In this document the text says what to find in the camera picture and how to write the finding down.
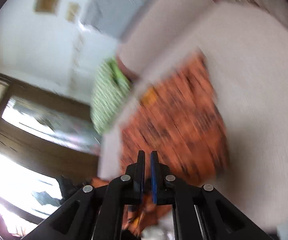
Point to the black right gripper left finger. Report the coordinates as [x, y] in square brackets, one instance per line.
[136, 171]

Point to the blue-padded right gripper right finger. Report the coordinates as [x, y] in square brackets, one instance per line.
[159, 172]

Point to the orange black floral garment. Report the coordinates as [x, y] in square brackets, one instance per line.
[179, 119]

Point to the green white patterned pillow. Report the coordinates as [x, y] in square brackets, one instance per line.
[111, 88]

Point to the wooden framed window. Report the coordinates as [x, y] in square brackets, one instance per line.
[38, 154]

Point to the beige quilted mattress cover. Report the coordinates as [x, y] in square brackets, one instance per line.
[246, 51]

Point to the light blue grey pillow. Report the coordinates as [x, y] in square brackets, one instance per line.
[112, 17]

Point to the pink bolster cushion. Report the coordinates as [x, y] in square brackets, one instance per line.
[160, 23]

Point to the small framed wall picture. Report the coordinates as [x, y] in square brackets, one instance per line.
[72, 12]

